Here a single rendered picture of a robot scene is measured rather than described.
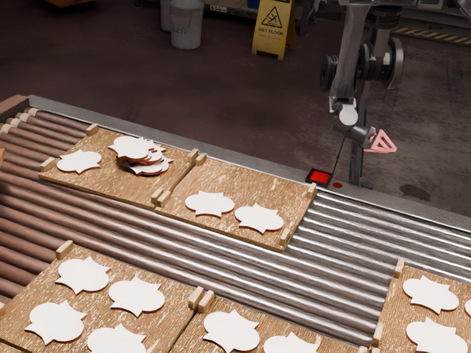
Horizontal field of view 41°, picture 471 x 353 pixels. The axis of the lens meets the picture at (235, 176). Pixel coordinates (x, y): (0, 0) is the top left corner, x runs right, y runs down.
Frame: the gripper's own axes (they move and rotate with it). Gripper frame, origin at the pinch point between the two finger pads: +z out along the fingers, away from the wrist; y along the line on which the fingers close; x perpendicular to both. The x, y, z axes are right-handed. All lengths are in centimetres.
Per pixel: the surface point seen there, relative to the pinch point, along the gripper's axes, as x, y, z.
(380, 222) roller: -21.9, 3.7, 7.0
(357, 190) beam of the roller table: -15.6, -11.0, -1.8
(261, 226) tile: -38.9, 16.2, -26.2
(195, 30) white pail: 62, -341, -136
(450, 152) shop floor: 47, -231, 78
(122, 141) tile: -36, -7, -79
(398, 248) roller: -26.8, 13.8, 12.9
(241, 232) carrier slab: -43, 18, -30
